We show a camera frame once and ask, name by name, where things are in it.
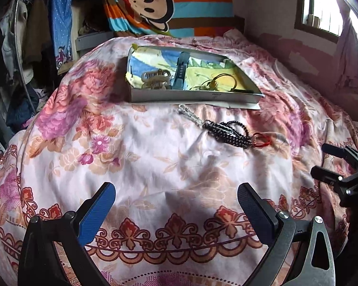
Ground black bead bracelet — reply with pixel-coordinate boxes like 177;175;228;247
203;119;254;150

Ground black hair tie yellow bead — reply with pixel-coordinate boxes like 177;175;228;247
205;73;254;94

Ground silver hair clip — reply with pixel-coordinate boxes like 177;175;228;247
178;104;204;127

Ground light blue smart watch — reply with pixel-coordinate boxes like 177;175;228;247
172;52;190;90

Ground beige hair claw clip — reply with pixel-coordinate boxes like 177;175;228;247
141;69;171;90

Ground pink window curtain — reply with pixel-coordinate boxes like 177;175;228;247
334;0;358;89

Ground floral pink bed quilt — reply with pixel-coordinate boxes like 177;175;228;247
0;30;358;285

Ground window with bars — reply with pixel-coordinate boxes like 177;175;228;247
294;0;343;43

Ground coloured dinosaur drawing paper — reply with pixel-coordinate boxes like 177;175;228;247
125;45;254;93

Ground grey tray box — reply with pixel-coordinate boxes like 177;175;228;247
125;45;265;103

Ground grey shelf board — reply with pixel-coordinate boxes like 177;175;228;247
75;31;114;52

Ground striped monkey blanket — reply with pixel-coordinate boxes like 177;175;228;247
103;0;235;37

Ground hanging clothes on rack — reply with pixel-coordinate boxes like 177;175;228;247
0;0;54;133

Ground blue dotted hanging curtain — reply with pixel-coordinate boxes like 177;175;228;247
48;0;73;70

